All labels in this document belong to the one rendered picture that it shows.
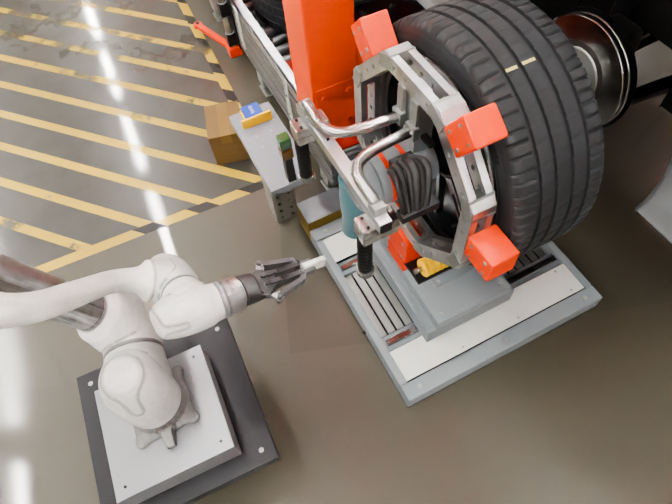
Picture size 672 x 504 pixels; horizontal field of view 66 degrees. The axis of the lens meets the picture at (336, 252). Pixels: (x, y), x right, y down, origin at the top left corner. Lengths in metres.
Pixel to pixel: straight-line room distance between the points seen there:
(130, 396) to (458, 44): 1.08
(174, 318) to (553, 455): 1.33
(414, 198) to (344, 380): 1.02
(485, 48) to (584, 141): 0.28
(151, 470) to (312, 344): 0.75
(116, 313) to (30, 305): 0.36
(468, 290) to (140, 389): 1.10
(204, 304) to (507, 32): 0.86
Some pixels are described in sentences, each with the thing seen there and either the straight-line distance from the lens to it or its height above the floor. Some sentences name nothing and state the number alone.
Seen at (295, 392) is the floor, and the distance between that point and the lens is 1.96.
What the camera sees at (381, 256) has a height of 0.15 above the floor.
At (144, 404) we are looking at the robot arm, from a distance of 1.41.
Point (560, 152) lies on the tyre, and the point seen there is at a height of 1.04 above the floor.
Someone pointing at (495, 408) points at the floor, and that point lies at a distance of 1.98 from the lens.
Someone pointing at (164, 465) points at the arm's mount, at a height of 0.39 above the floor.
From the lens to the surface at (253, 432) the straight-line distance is 1.63.
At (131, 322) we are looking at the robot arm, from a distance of 1.48.
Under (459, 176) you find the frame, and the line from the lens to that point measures 1.11.
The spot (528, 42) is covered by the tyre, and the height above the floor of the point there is 1.17.
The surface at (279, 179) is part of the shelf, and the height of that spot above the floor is 0.45.
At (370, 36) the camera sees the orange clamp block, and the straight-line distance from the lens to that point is 1.31.
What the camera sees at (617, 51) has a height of 0.98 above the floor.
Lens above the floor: 1.86
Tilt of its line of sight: 58 degrees down
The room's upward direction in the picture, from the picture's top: 6 degrees counter-clockwise
